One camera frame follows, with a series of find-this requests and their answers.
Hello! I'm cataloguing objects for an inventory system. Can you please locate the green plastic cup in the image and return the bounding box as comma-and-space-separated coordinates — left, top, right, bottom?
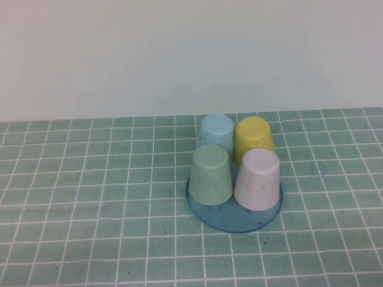
188, 143, 233, 206

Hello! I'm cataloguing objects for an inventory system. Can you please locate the green checked tablecloth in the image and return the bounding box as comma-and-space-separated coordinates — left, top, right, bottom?
0, 106, 383, 287

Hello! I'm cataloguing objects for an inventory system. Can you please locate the blue cup stand with pegs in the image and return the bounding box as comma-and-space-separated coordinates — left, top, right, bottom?
185, 172, 284, 233

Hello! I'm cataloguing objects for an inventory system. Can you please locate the light blue plastic cup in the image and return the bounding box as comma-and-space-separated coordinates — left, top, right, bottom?
196, 113, 235, 159

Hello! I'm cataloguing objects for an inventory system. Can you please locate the yellow plastic cup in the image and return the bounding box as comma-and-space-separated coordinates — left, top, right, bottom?
234, 116, 275, 168

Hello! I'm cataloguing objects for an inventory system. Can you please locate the pink plastic cup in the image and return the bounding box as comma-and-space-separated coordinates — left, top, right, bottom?
233, 148, 281, 212

